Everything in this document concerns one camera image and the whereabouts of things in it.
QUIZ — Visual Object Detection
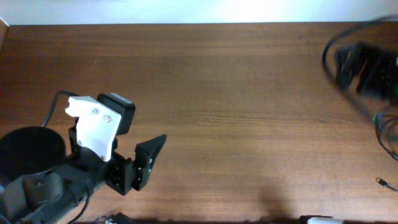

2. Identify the black USB cable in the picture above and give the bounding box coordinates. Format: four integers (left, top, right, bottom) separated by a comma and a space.
374, 110, 398, 193

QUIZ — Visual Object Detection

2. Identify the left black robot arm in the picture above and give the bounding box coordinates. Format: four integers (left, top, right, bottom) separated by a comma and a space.
1, 126, 167, 223

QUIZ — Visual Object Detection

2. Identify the right camera black cable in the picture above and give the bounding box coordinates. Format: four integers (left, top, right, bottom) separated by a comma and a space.
321, 15, 398, 88

